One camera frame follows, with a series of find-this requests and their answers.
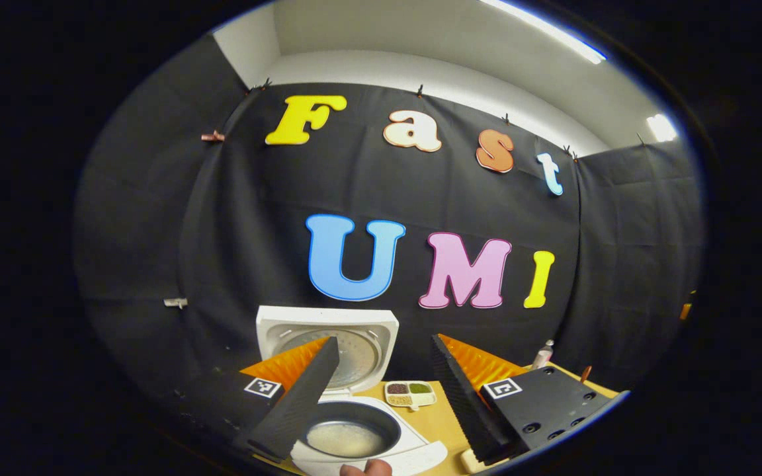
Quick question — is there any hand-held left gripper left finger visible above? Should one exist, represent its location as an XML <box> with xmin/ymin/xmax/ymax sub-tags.
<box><xmin>176</xmin><ymin>336</ymin><xmax>341</xmax><ymax>463</ymax></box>

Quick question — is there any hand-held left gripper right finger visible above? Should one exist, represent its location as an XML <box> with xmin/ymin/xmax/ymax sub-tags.
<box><xmin>431</xmin><ymin>334</ymin><xmax>630</xmax><ymax>463</ymax></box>

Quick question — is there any white rice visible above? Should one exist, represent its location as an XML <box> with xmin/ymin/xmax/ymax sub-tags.
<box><xmin>307</xmin><ymin>423</ymin><xmax>382</xmax><ymax>457</ymax></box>

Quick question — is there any white rice cooker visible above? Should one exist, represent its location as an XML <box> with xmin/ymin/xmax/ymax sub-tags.
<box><xmin>255</xmin><ymin>305</ymin><xmax>449</xmax><ymax>476</ymax></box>

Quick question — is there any divided white grain dish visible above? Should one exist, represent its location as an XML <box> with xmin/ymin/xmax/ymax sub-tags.
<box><xmin>384</xmin><ymin>381</ymin><xmax>437</xmax><ymax>411</ymax></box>

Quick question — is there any small ceiling light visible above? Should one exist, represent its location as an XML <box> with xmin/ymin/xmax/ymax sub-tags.
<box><xmin>646</xmin><ymin>114</ymin><xmax>678</xmax><ymax>142</ymax></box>

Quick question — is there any black backdrop cloth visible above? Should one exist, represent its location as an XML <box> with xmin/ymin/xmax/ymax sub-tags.
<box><xmin>73</xmin><ymin>33</ymin><xmax>706</xmax><ymax>424</ymax></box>

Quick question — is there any long ceiling light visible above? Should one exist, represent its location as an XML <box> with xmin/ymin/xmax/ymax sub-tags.
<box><xmin>480</xmin><ymin>0</ymin><xmax>607</xmax><ymax>65</ymax></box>

